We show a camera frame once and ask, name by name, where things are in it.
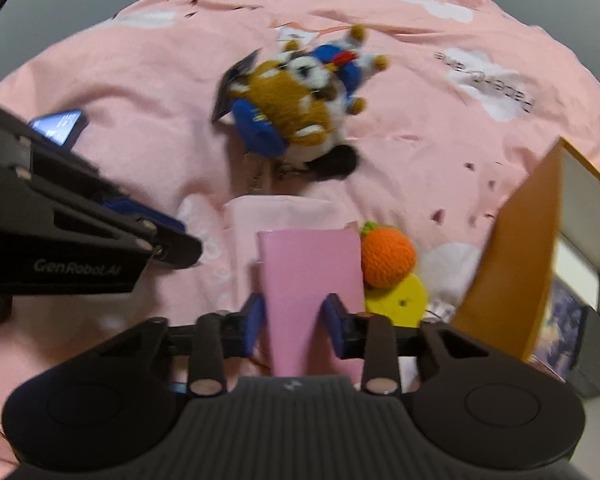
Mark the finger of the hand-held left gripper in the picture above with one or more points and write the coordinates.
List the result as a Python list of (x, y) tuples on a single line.
[(145, 215), (177, 252)]

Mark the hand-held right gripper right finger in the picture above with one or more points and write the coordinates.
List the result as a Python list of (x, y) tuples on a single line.
[(332, 324)]

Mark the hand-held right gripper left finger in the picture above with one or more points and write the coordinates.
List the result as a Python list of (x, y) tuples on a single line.
[(254, 321)]

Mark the yellow rounded plastic case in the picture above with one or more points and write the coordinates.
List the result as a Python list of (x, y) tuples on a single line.
[(397, 300)]

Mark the orange crochet fruit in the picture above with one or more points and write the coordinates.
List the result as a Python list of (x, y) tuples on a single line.
[(387, 255)]

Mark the black fluffy pompom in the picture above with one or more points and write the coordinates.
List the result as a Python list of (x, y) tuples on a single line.
[(337, 160)]

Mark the brown plush dog blue outfit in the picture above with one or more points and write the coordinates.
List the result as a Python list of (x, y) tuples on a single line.
[(290, 105)]

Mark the orange cardboard box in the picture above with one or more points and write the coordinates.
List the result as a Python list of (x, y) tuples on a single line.
[(520, 260)]

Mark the illustrated picture box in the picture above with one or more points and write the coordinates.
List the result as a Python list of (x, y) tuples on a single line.
[(562, 325)]

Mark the dark grey box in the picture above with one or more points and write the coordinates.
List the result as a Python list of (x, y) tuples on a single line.
[(592, 355)]

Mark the black phone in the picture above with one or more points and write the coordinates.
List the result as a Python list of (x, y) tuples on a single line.
[(57, 126)]

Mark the pink printed blanket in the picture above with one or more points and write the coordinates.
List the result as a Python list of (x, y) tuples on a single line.
[(130, 85)]

